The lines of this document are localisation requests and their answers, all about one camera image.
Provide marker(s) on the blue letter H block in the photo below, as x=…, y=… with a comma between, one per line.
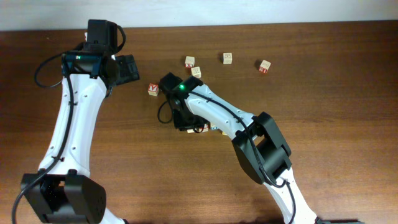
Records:
x=213, y=127

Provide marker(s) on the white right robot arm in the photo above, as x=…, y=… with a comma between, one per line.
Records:
x=261, y=149

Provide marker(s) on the plain K wooden block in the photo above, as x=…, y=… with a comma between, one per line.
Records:
x=196, y=72

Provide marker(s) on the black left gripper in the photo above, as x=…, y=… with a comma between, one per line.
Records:
x=129, y=67

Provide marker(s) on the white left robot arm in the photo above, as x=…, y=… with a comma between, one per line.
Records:
x=61, y=190

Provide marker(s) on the red letter A block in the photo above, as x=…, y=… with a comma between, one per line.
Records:
x=153, y=89

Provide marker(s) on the red number 6 block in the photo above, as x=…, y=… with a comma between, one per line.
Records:
x=199, y=129

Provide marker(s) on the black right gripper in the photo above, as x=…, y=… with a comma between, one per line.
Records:
x=181, y=126

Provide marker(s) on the red X wooden block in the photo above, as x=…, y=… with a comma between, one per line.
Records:
x=189, y=62

